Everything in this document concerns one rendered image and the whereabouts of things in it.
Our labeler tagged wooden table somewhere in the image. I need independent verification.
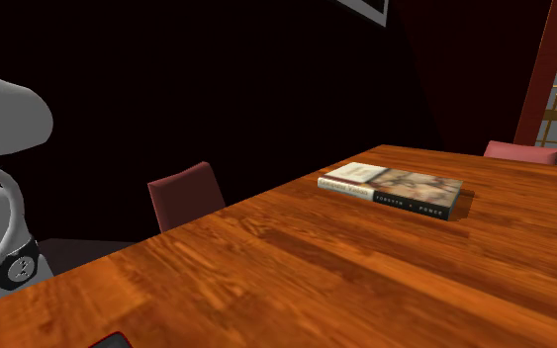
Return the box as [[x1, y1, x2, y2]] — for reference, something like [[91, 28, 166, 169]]
[[0, 143, 557, 348]]

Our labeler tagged framed wall picture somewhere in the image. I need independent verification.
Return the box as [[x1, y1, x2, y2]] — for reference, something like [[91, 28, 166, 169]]
[[336, 0, 388, 28]]

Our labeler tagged book with beige brown cover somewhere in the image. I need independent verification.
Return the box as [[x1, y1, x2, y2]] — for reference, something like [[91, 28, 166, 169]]
[[317, 161, 464, 221]]

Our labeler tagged dark red chair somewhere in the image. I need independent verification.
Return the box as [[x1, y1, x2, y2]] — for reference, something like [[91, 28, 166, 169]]
[[146, 161, 228, 234], [482, 139, 557, 166]]

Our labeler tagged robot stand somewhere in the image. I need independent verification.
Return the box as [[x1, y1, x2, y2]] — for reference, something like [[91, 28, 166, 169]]
[[87, 330, 135, 348]]

